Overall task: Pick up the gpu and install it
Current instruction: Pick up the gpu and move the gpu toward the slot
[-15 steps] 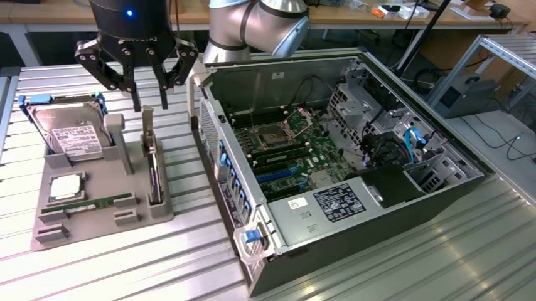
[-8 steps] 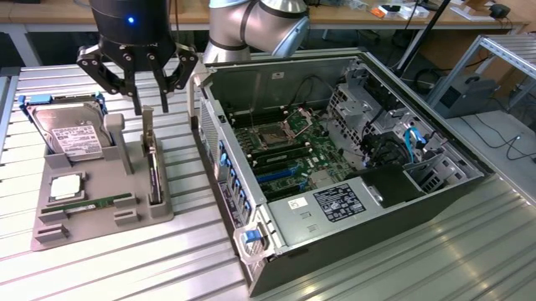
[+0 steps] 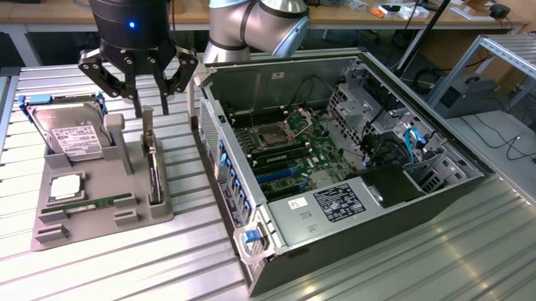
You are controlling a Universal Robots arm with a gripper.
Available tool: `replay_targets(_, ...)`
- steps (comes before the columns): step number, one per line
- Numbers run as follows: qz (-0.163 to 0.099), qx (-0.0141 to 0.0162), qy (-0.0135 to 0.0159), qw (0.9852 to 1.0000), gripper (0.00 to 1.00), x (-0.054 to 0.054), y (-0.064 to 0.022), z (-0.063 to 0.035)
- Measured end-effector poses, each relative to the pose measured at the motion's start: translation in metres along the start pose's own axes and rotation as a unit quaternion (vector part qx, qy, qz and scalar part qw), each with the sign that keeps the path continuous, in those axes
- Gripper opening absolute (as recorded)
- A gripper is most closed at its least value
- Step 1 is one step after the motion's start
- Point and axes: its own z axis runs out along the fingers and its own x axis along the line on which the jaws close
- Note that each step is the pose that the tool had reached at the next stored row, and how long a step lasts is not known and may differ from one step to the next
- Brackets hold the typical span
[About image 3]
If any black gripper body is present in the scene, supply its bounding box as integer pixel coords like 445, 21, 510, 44
88, 0, 178, 77

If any green Nvidia graphics card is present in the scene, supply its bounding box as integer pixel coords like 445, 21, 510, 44
139, 105, 167, 208

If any hard disk with blue carrier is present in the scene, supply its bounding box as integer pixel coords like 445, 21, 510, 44
19, 92, 111, 163

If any wooden workbench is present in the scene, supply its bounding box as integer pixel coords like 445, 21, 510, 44
0, 0, 531, 66

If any CPU socket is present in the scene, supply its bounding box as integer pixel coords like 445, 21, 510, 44
256, 125, 294, 149

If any grey plastic parts rack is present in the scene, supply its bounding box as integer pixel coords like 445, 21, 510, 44
31, 113, 177, 251

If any metal socket cover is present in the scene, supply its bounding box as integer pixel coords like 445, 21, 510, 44
284, 107, 316, 139

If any silver CPU chip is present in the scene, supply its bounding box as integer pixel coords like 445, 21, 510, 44
48, 175, 84, 201

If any black RAM stick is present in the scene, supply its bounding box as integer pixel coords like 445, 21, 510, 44
250, 148, 312, 166

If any green RAM stick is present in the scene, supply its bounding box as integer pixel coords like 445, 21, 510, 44
44, 193, 134, 214

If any blue expansion slot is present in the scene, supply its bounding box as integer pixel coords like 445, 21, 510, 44
256, 167, 297, 184

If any grey metal drive cage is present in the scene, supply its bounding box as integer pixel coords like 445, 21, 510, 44
326, 82, 465, 194

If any green motherboard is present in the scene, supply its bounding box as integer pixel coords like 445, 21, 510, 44
233, 108, 357, 203

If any silver finned heat sink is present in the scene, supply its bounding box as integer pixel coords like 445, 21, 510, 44
312, 171, 336, 186

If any grey metal power supply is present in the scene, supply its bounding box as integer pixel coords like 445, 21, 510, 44
266, 177, 385, 249

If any small white box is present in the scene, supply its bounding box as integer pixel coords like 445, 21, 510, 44
400, 6, 429, 19

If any black pole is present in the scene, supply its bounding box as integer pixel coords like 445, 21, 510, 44
396, 0, 453, 70

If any black plastic shroud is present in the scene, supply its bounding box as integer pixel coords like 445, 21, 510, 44
360, 165, 429, 209

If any grey box device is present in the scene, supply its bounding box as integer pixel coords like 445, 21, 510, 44
435, 77, 500, 119

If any open grey PC case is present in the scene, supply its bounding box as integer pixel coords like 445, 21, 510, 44
190, 51, 497, 298

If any black power adapter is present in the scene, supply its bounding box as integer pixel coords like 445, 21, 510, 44
488, 3, 511, 19

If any blue SATA wire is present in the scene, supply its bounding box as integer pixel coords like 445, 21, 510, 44
403, 124, 425, 164

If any aluminium profile frame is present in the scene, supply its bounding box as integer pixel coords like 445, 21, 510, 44
427, 33, 536, 110

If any thin black cable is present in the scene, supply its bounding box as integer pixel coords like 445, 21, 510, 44
460, 115, 536, 161

